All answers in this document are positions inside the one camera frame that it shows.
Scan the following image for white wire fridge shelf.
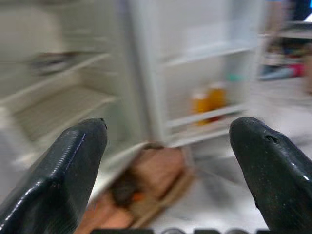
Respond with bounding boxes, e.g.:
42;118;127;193
0;85;117;147

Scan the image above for brown cardboard box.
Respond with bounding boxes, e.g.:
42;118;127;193
80;142;195;231

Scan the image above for white open fridge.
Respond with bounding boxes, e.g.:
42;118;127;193
0;0;147;176

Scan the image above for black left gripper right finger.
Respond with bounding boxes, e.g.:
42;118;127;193
229;116;312;234

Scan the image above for orange juice bottle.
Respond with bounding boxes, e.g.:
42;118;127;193
191;90;208;126
207;82;227;122

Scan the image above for white storage shelf rack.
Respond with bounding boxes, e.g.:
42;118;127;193
255;20;312;82

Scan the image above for white fridge door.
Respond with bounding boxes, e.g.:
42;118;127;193
129;0;266;149

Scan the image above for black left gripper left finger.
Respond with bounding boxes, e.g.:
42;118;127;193
0;118;109;234

